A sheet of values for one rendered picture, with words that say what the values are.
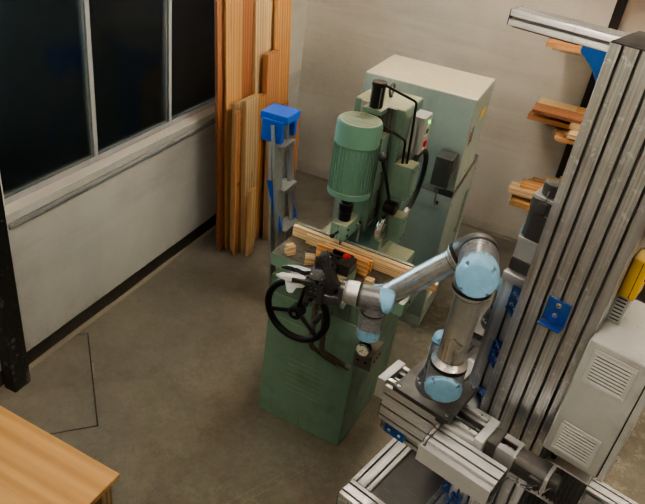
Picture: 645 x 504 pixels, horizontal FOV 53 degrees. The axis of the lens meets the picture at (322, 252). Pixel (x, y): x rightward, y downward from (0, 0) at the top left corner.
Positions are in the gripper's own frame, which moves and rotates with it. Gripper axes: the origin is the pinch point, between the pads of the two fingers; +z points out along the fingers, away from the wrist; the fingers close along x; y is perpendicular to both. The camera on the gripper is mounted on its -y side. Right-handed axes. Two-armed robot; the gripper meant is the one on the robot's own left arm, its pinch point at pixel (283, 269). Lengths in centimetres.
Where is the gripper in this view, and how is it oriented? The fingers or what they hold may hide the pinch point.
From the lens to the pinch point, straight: 200.1
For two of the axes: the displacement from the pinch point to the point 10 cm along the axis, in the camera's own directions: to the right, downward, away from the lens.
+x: 2.2, -3.8, 9.0
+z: -9.6, -2.3, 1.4
